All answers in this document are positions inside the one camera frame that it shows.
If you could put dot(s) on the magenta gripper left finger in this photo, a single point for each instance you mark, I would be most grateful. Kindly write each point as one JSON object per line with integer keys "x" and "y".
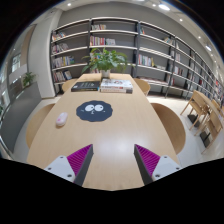
{"x": 74, "y": 167}

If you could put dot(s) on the dark round face mouse pad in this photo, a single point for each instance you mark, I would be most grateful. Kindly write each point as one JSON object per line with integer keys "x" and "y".
{"x": 94, "y": 111}

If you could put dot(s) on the wooden table set right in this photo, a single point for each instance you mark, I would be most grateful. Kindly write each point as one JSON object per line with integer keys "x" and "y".
{"x": 208, "y": 117}

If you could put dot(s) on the large grey bookshelf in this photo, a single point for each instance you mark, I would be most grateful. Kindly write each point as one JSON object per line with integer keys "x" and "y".
{"x": 171, "y": 66}

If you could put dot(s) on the stack of white books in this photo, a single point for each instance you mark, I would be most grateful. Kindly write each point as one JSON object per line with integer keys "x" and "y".
{"x": 116, "y": 86}

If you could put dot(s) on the black book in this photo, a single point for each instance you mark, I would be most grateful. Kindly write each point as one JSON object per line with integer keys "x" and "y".
{"x": 86, "y": 86}

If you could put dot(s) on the wooden chair far right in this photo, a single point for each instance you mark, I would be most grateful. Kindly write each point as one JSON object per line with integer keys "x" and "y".
{"x": 143, "y": 85}

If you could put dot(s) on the wooden chair left near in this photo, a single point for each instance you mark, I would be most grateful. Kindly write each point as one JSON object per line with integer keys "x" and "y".
{"x": 33, "y": 131}

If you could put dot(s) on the white pink computer mouse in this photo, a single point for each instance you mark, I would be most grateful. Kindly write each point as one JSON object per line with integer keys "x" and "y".
{"x": 62, "y": 118}

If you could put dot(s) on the green potted plant white pot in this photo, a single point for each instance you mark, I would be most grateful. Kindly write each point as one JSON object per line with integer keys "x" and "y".
{"x": 105, "y": 61}

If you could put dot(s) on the wooden chair right near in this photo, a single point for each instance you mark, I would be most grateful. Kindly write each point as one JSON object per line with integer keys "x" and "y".
{"x": 173, "y": 126}

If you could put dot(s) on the small plant on ledge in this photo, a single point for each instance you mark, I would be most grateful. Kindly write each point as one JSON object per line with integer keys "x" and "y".
{"x": 28, "y": 79}

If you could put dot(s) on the wooden chair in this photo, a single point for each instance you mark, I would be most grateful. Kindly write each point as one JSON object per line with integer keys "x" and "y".
{"x": 143, "y": 85}
{"x": 33, "y": 131}
{"x": 68, "y": 84}
{"x": 173, "y": 126}

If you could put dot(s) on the wooden chair far left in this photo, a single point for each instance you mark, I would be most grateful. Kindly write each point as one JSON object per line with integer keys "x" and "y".
{"x": 68, "y": 84}

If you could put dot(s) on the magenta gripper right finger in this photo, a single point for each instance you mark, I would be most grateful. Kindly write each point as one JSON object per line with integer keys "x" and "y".
{"x": 153, "y": 167}

